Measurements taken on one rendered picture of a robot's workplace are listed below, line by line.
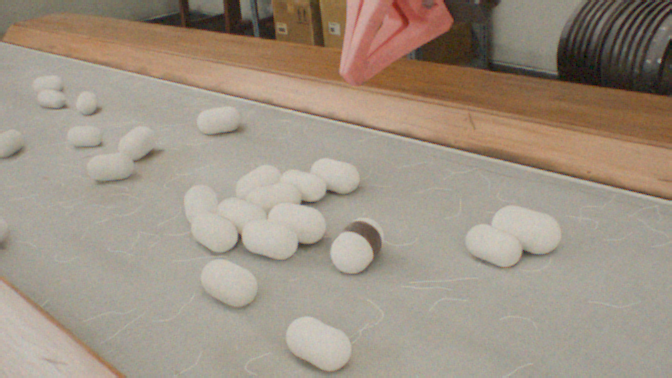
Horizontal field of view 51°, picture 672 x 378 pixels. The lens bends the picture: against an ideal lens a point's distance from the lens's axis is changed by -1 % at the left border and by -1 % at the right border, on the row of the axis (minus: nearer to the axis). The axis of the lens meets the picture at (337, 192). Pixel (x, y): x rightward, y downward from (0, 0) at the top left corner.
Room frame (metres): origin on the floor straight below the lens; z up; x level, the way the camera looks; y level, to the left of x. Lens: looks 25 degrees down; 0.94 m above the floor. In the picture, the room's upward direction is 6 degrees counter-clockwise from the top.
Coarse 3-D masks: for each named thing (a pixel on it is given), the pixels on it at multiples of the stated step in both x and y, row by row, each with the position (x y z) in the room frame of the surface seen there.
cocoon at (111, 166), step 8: (96, 160) 0.49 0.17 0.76; (104, 160) 0.49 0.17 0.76; (112, 160) 0.49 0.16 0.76; (120, 160) 0.49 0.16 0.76; (128, 160) 0.50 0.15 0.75; (88, 168) 0.49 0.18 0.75; (96, 168) 0.49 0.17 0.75; (104, 168) 0.49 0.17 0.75; (112, 168) 0.49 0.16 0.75; (120, 168) 0.49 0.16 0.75; (128, 168) 0.49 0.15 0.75; (96, 176) 0.49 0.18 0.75; (104, 176) 0.49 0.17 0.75; (112, 176) 0.49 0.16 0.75; (120, 176) 0.49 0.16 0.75; (128, 176) 0.50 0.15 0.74
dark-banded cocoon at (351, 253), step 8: (376, 224) 0.34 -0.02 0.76; (336, 240) 0.33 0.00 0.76; (344, 240) 0.33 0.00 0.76; (352, 240) 0.32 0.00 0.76; (360, 240) 0.33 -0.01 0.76; (336, 248) 0.32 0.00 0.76; (344, 248) 0.32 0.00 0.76; (352, 248) 0.32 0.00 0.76; (360, 248) 0.32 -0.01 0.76; (368, 248) 0.32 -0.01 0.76; (336, 256) 0.32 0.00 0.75; (344, 256) 0.32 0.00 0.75; (352, 256) 0.32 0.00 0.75; (360, 256) 0.32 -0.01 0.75; (368, 256) 0.32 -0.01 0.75; (336, 264) 0.32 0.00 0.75; (344, 264) 0.32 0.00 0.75; (352, 264) 0.32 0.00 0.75; (360, 264) 0.32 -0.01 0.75; (368, 264) 0.32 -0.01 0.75; (352, 272) 0.32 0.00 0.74
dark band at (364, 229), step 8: (352, 224) 0.34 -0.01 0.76; (360, 224) 0.34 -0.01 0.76; (368, 224) 0.34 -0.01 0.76; (344, 232) 0.33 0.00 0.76; (352, 232) 0.33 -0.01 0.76; (360, 232) 0.33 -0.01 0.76; (368, 232) 0.33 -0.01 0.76; (376, 232) 0.34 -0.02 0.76; (368, 240) 0.33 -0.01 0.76; (376, 240) 0.33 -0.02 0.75; (376, 248) 0.33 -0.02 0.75
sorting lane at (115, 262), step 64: (0, 64) 0.96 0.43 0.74; (64, 64) 0.91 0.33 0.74; (0, 128) 0.66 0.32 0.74; (64, 128) 0.64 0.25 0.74; (128, 128) 0.62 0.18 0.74; (192, 128) 0.60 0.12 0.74; (256, 128) 0.58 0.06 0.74; (320, 128) 0.56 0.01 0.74; (0, 192) 0.50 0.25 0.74; (64, 192) 0.48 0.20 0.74; (128, 192) 0.47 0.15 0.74; (384, 192) 0.42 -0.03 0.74; (448, 192) 0.41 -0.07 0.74; (512, 192) 0.40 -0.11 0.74; (576, 192) 0.39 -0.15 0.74; (0, 256) 0.39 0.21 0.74; (64, 256) 0.38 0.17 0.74; (128, 256) 0.37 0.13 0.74; (192, 256) 0.36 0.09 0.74; (256, 256) 0.36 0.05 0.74; (320, 256) 0.35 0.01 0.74; (384, 256) 0.34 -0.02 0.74; (448, 256) 0.33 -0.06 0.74; (576, 256) 0.32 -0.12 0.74; (640, 256) 0.31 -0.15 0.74; (64, 320) 0.31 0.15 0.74; (128, 320) 0.30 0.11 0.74; (192, 320) 0.30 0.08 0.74; (256, 320) 0.29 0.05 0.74; (320, 320) 0.29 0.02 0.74; (384, 320) 0.28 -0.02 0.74; (448, 320) 0.27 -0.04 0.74; (512, 320) 0.27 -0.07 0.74; (576, 320) 0.26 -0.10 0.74; (640, 320) 0.26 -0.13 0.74
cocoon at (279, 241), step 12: (252, 228) 0.36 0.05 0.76; (264, 228) 0.35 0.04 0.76; (276, 228) 0.35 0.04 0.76; (288, 228) 0.35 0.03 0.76; (252, 240) 0.35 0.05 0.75; (264, 240) 0.35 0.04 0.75; (276, 240) 0.34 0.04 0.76; (288, 240) 0.34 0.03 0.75; (264, 252) 0.35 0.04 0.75; (276, 252) 0.34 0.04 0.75; (288, 252) 0.34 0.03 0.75
